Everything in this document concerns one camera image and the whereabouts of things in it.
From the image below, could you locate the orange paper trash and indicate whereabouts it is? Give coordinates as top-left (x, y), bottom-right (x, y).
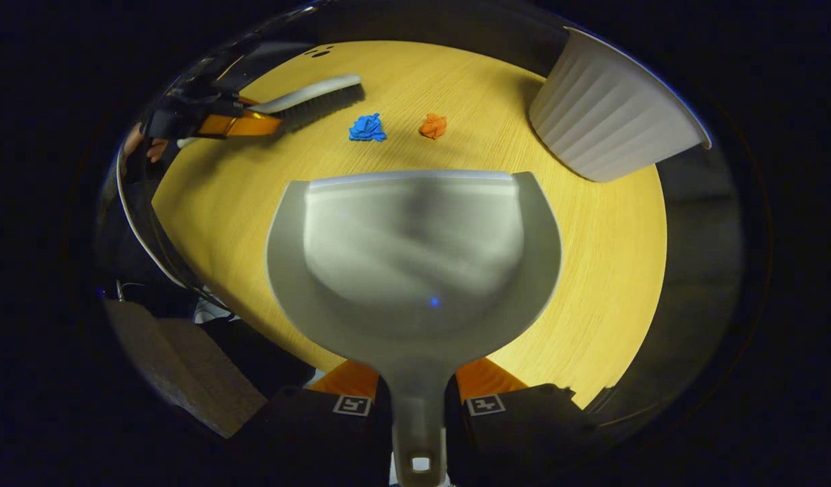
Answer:
top-left (419, 112), bottom-right (449, 140)

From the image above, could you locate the wooden desktop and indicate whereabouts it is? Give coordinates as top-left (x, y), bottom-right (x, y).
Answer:
top-left (152, 39), bottom-right (668, 410)

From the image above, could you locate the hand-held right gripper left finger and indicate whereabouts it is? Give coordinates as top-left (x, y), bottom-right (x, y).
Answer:
top-left (226, 359), bottom-right (396, 487)

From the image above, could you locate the blue paper trash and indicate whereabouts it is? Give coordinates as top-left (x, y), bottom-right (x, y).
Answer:
top-left (349, 112), bottom-right (388, 143)

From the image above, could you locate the white ribbed garbage bin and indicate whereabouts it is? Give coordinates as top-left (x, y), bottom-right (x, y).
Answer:
top-left (528, 26), bottom-right (714, 183)

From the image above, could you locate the grey dustpan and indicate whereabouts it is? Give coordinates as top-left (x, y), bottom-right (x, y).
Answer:
top-left (267, 169), bottom-right (564, 487)

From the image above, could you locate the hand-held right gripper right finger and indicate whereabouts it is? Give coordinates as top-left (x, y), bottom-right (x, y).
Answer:
top-left (446, 356), bottom-right (599, 487)

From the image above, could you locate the black backdrop cloth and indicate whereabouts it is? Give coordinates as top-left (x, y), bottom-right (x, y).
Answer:
top-left (206, 3), bottom-right (579, 78)

